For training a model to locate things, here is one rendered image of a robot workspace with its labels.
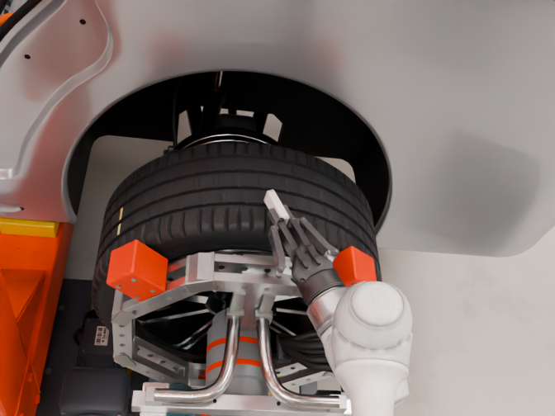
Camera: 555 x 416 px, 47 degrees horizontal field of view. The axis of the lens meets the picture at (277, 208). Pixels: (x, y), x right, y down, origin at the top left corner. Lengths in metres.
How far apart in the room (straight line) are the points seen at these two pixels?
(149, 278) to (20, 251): 0.63
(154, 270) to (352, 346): 0.48
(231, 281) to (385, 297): 0.41
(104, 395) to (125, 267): 0.71
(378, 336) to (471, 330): 1.86
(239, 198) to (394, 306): 0.48
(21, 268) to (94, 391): 0.39
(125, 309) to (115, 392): 0.58
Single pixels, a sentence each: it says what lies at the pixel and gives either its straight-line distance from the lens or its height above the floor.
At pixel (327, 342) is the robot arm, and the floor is 1.22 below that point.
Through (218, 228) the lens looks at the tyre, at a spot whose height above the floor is 1.16.
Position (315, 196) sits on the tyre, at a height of 1.16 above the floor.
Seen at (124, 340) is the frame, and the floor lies 0.85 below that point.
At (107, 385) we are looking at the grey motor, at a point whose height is 0.41.
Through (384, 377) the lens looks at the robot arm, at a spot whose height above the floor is 1.36.
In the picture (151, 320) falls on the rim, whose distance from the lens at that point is 1.56.
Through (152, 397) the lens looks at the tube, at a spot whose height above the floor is 1.00.
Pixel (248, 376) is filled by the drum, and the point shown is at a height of 0.92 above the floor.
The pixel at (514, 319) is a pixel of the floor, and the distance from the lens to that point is 2.83.
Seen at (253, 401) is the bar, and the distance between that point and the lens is 1.24.
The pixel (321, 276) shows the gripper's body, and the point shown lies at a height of 1.23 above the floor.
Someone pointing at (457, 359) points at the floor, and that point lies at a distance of 2.61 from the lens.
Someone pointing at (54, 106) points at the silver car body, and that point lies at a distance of 1.40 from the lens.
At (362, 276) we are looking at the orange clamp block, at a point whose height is 1.15.
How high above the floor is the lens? 2.13
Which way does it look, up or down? 51 degrees down
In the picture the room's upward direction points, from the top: 16 degrees clockwise
